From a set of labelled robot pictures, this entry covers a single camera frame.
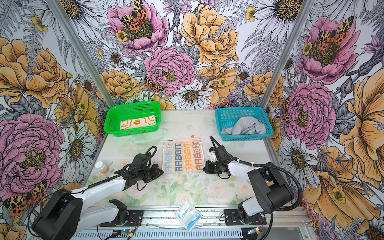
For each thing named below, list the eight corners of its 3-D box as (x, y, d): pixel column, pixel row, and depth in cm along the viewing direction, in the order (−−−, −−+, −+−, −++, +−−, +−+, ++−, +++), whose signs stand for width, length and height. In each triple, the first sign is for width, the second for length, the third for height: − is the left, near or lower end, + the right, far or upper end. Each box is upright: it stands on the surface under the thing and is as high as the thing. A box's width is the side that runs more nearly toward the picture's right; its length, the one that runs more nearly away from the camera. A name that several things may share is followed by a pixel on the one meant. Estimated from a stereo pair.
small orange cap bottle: (100, 173, 91) (93, 167, 85) (102, 167, 94) (96, 161, 87) (107, 173, 91) (101, 167, 85) (110, 167, 94) (104, 161, 87)
